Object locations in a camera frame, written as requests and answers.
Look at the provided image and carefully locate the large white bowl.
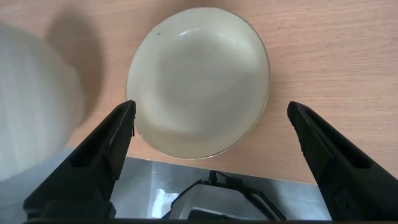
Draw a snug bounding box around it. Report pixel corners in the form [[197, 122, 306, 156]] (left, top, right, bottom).
[[0, 22, 86, 182]]

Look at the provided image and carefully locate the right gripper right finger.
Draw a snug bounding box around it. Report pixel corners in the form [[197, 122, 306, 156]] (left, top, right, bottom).
[[286, 101, 398, 222]]

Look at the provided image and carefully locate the white round plate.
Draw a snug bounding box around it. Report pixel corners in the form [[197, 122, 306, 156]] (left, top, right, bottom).
[[126, 7, 271, 161]]

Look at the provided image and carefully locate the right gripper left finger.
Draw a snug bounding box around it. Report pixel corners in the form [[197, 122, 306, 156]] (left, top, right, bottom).
[[22, 100, 137, 220]]

